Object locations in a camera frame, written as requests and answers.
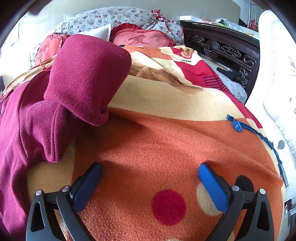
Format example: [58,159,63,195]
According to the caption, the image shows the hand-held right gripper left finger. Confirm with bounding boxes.
[26,162,103,241]

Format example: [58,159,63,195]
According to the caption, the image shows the clear plastic bag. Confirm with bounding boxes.
[215,18,246,29]

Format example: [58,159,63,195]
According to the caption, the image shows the white embroidered sofa cover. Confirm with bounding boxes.
[245,10,296,210]

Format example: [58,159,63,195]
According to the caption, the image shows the dark carved wooden furniture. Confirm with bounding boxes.
[180,20,260,96]

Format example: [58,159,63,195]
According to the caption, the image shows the floral bed sheet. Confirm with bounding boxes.
[214,66,248,104]

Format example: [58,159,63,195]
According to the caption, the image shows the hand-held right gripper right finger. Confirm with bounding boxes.
[198,162,275,241]

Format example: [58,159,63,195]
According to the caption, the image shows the orange printed blanket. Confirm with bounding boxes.
[0,45,285,241]

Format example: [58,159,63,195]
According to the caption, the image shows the small red heart cushion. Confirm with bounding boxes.
[35,33,70,67]

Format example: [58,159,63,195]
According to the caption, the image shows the red floral cloth bow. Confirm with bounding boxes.
[151,10,176,37]

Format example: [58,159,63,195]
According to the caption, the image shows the floral quilted pillow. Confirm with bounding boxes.
[47,6,184,46]

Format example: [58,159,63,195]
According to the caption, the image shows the blue zipper strap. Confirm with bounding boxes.
[226,114,284,177]

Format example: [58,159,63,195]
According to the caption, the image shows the white flat box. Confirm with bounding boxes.
[180,15,202,22]

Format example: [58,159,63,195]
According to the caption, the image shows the black object on sheet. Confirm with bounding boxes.
[216,67,241,82]

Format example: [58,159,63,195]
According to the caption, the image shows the white pillow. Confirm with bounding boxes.
[77,24,112,42]

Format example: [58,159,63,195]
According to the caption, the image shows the maroon fleece garment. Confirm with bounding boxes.
[0,34,132,241]

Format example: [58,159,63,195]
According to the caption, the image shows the large red heart cushion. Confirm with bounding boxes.
[110,23,176,48]

